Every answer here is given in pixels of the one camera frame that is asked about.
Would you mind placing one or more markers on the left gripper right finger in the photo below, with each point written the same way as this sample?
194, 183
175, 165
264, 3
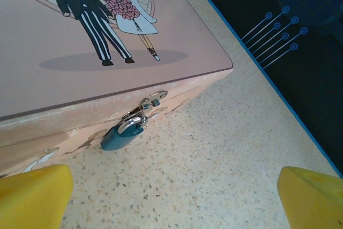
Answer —
313, 202

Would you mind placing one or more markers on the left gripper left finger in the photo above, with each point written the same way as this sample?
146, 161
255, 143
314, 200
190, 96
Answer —
32, 199

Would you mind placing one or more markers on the teal padlock silver shackle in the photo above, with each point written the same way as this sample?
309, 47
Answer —
115, 139

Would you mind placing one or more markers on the pink tin box cartoon couple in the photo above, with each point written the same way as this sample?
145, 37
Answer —
40, 52

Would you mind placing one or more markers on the silver box hasp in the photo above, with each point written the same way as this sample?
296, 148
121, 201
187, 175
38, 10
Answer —
158, 96

